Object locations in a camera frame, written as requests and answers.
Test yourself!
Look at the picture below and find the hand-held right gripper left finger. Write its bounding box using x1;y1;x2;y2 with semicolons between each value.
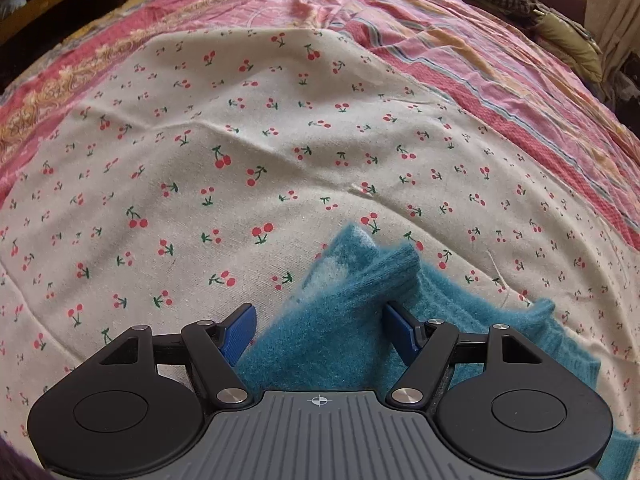
97;303;258;406

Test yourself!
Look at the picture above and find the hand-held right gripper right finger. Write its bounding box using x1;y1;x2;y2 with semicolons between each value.
382;301;549;406

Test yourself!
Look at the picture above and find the blue knit sweater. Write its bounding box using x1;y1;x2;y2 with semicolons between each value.
234;222;640;480

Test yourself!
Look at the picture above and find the pink cherry print bed sheet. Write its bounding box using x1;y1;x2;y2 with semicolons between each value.
0;0;640;441

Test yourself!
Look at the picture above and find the olive green cushion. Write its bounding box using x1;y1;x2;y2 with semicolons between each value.
532;6;604;82

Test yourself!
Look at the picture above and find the beige curtain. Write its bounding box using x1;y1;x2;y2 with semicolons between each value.
584;0;640;63

